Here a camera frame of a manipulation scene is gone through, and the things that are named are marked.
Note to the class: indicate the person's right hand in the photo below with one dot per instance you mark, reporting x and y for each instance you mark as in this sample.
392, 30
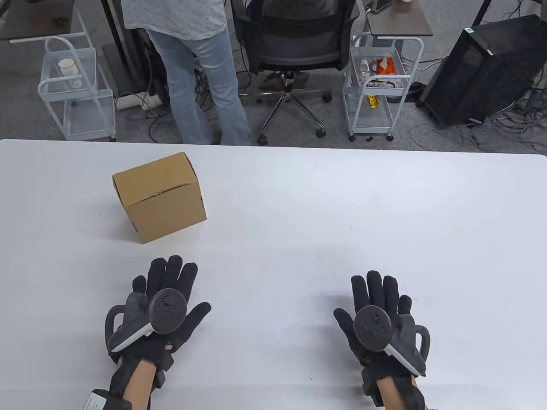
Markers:
376, 290

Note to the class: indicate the person's left hand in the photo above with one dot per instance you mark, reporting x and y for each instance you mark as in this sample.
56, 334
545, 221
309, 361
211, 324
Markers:
171, 273

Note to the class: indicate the brown cardboard mailer box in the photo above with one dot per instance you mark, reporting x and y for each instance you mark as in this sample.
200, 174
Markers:
164, 200

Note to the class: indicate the person's right forearm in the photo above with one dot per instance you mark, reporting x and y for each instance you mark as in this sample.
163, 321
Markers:
391, 397

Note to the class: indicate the person's left forearm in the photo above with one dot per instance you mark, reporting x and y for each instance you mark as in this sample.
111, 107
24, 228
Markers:
139, 380

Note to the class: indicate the black wrist sensor box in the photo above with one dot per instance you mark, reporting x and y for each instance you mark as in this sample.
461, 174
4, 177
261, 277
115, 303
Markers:
107, 403

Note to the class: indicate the black mesh office chair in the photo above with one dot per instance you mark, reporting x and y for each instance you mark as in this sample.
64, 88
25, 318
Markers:
299, 47

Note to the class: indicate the white grey handheld controller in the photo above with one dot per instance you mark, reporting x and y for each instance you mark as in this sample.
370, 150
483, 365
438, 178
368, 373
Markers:
169, 311
372, 326

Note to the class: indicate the white metal cart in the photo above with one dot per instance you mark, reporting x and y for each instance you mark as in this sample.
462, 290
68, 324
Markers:
372, 121
92, 115

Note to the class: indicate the white power strip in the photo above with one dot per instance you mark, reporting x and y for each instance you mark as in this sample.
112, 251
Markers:
128, 101

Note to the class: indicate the yellow packet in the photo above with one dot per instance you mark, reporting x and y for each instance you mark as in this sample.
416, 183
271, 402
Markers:
373, 101

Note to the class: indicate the small white dotted container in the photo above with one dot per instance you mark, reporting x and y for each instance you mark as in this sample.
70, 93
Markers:
77, 83

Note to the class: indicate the orange packet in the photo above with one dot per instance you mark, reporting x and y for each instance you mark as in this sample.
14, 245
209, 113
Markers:
385, 66

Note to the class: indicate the white paper cup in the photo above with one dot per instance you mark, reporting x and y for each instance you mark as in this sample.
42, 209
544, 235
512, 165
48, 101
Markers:
67, 68

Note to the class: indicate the black computer tower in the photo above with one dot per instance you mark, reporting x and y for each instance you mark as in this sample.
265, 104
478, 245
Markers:
487, 72

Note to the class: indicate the black desk leg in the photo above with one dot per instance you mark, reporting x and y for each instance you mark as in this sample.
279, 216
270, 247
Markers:
113, 21

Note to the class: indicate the brown side table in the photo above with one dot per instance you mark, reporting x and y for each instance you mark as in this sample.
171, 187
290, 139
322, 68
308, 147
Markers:
401, 23

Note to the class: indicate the dark flat device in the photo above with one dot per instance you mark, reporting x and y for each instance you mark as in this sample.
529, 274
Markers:
380, 4

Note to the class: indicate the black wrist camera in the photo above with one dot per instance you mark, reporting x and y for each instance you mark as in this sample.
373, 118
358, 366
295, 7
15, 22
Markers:
372, 390
160, 379

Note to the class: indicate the brown desk with white frame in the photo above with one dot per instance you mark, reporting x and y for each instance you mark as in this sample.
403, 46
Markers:
34, 17

